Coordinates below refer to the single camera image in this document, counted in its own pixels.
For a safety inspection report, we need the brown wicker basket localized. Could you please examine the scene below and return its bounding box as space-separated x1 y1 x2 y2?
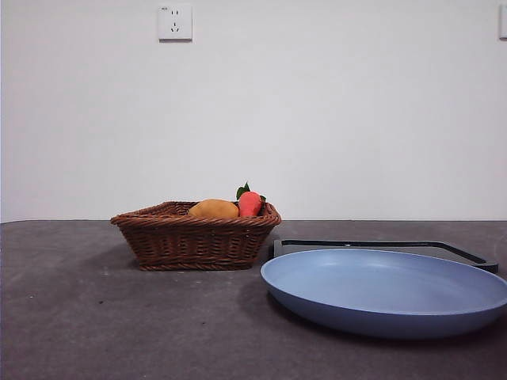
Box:
110 200 283 272

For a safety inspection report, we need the blue round plate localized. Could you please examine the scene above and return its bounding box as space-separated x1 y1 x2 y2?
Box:
260 248 507 340

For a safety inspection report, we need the orange carrot with green leaves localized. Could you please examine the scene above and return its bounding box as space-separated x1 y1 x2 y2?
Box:
235 181 268 218

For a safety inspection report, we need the yellow-brown potato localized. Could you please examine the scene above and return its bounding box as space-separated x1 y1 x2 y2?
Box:
187 198 241 219

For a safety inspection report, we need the black glossy flat tray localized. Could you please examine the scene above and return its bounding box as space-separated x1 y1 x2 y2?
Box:
269 238 500 274

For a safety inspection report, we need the white wall power socket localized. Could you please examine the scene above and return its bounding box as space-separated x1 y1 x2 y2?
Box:
158 3 194 44

